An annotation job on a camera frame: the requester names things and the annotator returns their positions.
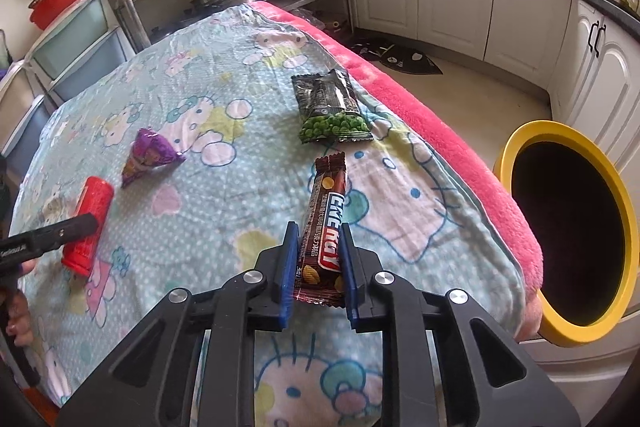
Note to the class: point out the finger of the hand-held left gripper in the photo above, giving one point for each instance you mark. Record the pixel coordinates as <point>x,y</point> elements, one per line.
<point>65,232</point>

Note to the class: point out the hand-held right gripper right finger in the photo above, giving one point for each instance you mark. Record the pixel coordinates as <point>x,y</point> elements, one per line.
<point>350,287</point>

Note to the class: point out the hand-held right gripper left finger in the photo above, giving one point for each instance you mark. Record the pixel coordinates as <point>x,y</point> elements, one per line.
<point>289,277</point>

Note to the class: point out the red cylindrical tube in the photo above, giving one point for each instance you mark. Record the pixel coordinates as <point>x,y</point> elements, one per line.
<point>97,197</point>

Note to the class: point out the brown chocolate bar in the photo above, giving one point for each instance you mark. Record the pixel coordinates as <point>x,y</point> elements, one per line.
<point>322,227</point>

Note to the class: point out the yellow round bin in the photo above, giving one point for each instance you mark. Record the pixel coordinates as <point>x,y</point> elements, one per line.
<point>504,167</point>

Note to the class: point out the person's left hand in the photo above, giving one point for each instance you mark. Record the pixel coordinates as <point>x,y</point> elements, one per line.
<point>21,317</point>

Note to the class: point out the purple triangular snack packet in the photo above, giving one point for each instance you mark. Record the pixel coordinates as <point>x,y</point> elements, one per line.
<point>150,154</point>

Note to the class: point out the green pea snack packet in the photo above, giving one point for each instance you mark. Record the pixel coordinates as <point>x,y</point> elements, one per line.
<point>330,107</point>

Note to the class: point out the plastic drawer unit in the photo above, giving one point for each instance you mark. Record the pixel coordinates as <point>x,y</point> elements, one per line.
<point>75,47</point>

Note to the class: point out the printed blue pink blanket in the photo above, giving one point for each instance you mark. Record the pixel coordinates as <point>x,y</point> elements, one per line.
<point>225,72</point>

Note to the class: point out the dark patterned floor mat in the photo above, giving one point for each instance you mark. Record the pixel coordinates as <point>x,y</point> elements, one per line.
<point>400,57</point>

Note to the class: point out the small tape roll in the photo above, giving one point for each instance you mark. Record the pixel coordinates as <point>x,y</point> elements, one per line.
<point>334,26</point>

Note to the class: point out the clear plastic container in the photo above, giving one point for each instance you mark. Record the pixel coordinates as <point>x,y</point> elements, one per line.
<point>307,14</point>

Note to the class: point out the white kitchen cabinets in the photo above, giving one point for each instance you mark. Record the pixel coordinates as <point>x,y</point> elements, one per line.
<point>460,2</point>

